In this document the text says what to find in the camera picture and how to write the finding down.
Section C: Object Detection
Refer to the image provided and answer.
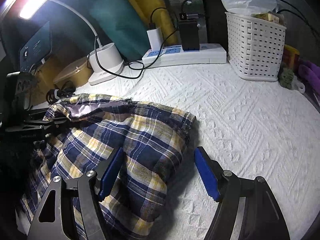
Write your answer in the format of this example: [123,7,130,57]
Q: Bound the blue yellow plaid pants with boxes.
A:
[22,94,196,239]

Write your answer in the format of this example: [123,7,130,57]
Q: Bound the white textured bedspread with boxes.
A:
[32,62,320,240]

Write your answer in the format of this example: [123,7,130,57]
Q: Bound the brown lidded bowl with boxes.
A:
[53,56,93,88]

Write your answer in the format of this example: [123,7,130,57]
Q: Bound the white desk lamp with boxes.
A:
[1,0,124,85]

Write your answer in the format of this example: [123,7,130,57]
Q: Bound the small green object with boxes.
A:
[278,67,295,89]

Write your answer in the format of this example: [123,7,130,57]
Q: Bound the white power strip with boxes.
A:
[152,43,227,67]

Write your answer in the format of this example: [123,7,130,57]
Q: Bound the white plastic lattice basket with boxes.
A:
[226,12,286,82]

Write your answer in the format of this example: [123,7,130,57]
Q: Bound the yellow orange jar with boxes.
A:
[282,44,300,71]

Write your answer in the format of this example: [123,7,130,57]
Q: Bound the purple cloth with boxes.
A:
[298,60,320,94]

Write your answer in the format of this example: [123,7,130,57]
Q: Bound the teal curtain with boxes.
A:
[59,0,150,61]

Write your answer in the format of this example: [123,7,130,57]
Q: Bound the black power adapter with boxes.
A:
[178,12,200,51]

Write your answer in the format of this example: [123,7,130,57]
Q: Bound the white usb charger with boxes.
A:
[147,23,163,51]

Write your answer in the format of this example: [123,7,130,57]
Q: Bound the yellow curtain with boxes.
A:
[128,0,175,38]

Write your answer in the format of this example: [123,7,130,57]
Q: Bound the coiled black cable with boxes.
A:
[45,80,77,105]

